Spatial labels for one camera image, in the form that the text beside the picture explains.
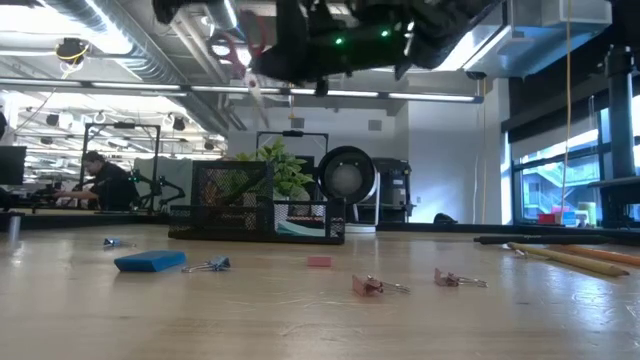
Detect black support post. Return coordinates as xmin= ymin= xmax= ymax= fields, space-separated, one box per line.
xmin=602 ymin=43 xmax=640 ymax=180

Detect black frame behind plant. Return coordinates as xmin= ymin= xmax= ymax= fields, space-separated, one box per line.
xmin=255 ymin=129 xmax=330 ymax=169

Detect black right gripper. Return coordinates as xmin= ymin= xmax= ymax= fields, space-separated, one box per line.
xmin=252 ymin=0 xmax=419 ymax=85

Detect black background station frame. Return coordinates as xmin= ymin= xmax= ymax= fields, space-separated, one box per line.
xmin=78 ymin=121 xmax=162 ymax=214

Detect red handled scissors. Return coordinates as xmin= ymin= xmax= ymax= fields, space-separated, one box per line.
xmin=207 ymin=9 xmax=274 ymax=130

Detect black ceiling dome device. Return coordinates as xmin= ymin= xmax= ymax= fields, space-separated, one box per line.
xmin=53 ymin=36 xmax=92 ymax=66

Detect silver ventilation duct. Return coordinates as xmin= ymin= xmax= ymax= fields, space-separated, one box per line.
xmin=42 ymin=0 xmax=236 ymax=134

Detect dark background monitor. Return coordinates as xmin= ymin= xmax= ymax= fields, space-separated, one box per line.
xmin=0 ymin=145 xmax=28 ymax=187

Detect black pen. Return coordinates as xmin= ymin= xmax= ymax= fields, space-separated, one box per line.
xmin=217 ymin=164 xmax=271 ymax=209
xmin=473 ymin=234 xmax=612 ymax=246

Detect green sticky note pad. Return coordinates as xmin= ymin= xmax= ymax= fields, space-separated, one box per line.
xmin=275 ymin=221 xmax=327 ymax=238

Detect black equipment cabinet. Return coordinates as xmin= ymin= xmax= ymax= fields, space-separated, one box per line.
xmin=372 ymin=157 xmax=415 ymax=225

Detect person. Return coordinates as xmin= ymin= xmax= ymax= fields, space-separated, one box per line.
xmin=52 ymin=150 xmax=142 ymax=212

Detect blue eraser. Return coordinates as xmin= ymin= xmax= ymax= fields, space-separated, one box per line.
xmin=113 ymin=249 xmax=187 ymax=274

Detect long ceiling light bar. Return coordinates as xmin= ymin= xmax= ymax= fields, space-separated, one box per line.
xmin=0 ymin=76 xmax=485 ymax=105

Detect small grey metal post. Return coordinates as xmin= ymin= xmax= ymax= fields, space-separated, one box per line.
xmin=6 ymin=213 xmax=23 ymax=242

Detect green potted plant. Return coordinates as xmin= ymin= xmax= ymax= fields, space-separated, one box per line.
xmin=234 ymin=137 xmax=315 ymax=201

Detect green cylinder container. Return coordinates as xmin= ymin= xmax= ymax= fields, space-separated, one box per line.
xmin=578 ymin=200 xmax=598 ymax=227

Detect black mesh desk organizer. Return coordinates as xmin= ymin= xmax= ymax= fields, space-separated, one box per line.
xmin=168 ymin=159 xmax=346 ymax=246

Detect yellow pencil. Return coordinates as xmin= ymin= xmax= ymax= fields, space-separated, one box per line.
xmin=506 ymin=241 xmax=631 ymax=278
xmin=547 ymin=243 xmax=640 ymax=268

